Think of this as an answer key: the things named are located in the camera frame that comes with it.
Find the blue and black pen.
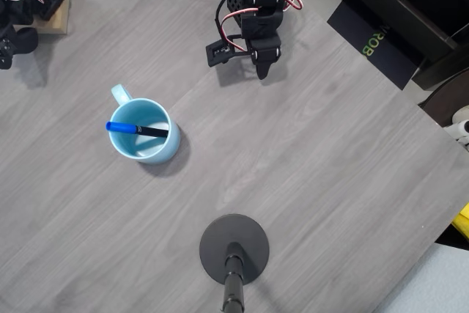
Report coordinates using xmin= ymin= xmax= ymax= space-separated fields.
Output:
xmin=105 ymin=121 xmax=170 ymax=139

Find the light blue ceramic mug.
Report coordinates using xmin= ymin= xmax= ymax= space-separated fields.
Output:
xmin=108 ymin=84 xmax=181 ymax=166

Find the black box with green letters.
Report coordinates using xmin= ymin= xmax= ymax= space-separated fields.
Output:
xmin=326 ymin=0 xmax=426 ymax=91

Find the dark brown round seat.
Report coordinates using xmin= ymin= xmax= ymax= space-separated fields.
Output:
xmin=417 ymin=69 xmax=469 ymax=129

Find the wooden base board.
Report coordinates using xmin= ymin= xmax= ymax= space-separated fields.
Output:
xmin=34 ymin=0 xmax=73 ymax=35

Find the white plastic device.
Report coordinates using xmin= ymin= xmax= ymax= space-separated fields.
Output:
xmin=445 ymin=106 xmax=469 ymax=151

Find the yellow object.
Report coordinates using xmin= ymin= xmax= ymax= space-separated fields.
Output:
xmin=451 ymin=202 xmax=469 ymax=243

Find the white bedding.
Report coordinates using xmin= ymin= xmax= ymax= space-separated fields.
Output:
xmin=373 ymin=241 xmax=469 ymax=313

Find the black camera cable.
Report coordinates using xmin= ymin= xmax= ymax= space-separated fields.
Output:
xmin=214 ymin=0 xmax=239 ymax=41

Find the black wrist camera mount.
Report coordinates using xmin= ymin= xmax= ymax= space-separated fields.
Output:
xmin=204 ymin=34 xmax=252 ymax=68

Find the dark furniture frame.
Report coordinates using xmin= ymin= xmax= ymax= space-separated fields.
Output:
xmin=298 ymin=0 xmax=469 ymax=90

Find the black round base camera stand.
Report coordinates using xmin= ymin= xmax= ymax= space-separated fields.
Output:
xmin=199 ymin=213 xmax=270 ymax=313

